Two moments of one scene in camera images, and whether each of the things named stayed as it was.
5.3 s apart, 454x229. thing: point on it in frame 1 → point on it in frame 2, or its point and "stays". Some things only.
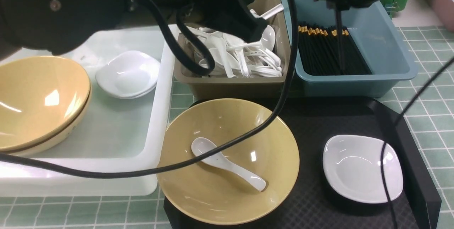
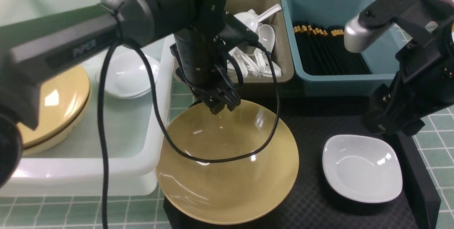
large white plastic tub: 118,135 stays
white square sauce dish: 352,169 stays
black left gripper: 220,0 → 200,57
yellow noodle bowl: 210,194 stays
